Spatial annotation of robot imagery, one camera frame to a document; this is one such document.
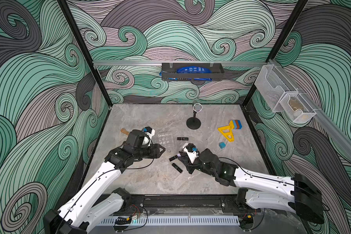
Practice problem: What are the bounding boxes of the yellow triangle toy block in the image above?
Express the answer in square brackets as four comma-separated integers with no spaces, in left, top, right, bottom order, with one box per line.
[218,125,235,142]

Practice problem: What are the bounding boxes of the clear acrylic lipstick organizer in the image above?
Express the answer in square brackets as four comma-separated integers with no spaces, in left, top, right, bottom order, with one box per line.
[157,133,175,149]

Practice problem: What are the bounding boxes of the black corner frame post right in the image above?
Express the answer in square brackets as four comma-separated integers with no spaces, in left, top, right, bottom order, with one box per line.
[241,0,308,110]

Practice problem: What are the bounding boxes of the multicolour stacked toy blocks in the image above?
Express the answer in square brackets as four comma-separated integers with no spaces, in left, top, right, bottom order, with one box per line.
[229,120,242,130]

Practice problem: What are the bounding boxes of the black square lipstick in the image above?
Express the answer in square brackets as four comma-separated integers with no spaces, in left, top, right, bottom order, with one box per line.
[172,163,183,174]

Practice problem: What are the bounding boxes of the black lipstick silver band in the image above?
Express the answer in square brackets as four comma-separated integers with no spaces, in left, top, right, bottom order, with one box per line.
[169,156,178,161]

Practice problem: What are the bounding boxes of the teal cube block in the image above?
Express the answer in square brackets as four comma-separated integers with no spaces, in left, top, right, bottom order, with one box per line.
[218,142,226,149]

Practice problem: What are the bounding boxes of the clear wall bin small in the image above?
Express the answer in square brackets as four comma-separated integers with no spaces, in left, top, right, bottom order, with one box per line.
[279,92,316,124]

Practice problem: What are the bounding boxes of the black microphone stand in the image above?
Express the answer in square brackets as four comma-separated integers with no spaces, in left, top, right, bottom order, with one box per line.
[186,103,202,130]

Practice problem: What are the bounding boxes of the clear wall bin large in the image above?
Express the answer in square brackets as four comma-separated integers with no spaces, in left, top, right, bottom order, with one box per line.
[254,64,290,113]

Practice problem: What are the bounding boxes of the blue object in basket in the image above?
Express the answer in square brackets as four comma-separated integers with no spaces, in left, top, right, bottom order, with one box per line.
[176,66,211,74]

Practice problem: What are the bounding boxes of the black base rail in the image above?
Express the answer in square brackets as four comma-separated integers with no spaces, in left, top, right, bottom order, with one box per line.
[121,195,258,215]

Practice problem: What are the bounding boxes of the aluminium rail right wall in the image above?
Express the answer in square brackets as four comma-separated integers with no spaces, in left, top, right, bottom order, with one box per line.
[267,59,351,162]

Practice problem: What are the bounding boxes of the aluminium rail back wall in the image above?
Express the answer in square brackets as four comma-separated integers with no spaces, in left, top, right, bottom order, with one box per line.
[92,59,267,67]

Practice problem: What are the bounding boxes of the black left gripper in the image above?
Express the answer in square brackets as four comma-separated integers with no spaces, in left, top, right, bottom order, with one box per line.
[133,143,166,160]

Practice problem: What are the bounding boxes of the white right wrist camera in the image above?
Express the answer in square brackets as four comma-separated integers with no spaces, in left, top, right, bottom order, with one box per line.
[183,143,199,164]

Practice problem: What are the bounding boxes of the white perforated cable tray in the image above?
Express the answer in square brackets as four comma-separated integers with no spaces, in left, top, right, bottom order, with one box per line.
[99,215,241,226]

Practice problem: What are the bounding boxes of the black wire shelf basket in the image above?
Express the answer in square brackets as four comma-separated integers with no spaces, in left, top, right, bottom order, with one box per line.
[160,62,225,81]

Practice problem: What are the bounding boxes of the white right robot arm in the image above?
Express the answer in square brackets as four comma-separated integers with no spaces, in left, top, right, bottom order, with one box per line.
[176,145,325,224]

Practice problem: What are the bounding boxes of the black corner frame post left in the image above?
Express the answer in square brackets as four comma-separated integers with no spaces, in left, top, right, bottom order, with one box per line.
[57,0,113,107]

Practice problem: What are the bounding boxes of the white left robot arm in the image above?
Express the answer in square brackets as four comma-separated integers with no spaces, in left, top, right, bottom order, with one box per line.
[43,144,166,234]

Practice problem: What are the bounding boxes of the black corner frame post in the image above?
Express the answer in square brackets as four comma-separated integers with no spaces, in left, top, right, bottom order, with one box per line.
[241,0,308,110]
[57,0,113,107]

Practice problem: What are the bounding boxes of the aluminium rail wall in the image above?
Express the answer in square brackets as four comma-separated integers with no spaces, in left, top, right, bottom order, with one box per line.
[92,59,267,67]
[267,59,351,162]

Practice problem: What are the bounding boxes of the tan wooden arch block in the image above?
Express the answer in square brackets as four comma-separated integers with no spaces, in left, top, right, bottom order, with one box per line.
[121,128,130,136]

